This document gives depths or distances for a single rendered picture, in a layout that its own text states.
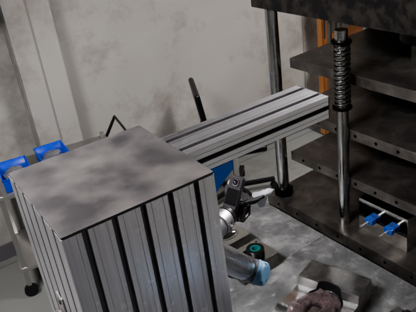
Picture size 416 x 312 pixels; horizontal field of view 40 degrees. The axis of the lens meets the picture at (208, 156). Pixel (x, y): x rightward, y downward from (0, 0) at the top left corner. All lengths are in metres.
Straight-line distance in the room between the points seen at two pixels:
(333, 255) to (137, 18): 2.45
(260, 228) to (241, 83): 2.35
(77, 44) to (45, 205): 3.38
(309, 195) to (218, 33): 2.05
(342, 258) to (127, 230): 1.91
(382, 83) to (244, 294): 1.05
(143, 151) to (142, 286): 0.22
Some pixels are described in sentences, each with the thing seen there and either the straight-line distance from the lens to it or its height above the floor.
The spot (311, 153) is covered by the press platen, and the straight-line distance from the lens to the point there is 2.99.
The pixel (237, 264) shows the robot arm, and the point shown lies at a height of 1.46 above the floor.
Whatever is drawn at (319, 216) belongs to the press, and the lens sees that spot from 2.95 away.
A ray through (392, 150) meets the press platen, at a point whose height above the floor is 1.26.
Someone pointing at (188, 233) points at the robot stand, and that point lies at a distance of 0.89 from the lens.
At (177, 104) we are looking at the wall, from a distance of 4.69.
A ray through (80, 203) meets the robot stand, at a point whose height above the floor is 2.03.
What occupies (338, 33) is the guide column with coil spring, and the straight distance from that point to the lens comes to 2.47.
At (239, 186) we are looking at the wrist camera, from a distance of 1.81.
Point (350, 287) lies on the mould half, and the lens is 2.34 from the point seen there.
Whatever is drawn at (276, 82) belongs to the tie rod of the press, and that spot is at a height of 1.44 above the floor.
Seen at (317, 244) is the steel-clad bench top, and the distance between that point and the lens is 2.74.
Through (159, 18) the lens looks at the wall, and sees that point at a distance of 4.46.
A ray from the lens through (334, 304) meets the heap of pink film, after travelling 2.30.
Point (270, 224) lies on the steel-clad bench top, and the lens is 2.89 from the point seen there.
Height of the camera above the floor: 2.45
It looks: 27 degrees down
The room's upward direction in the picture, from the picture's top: 8 degrees counter-clockwise
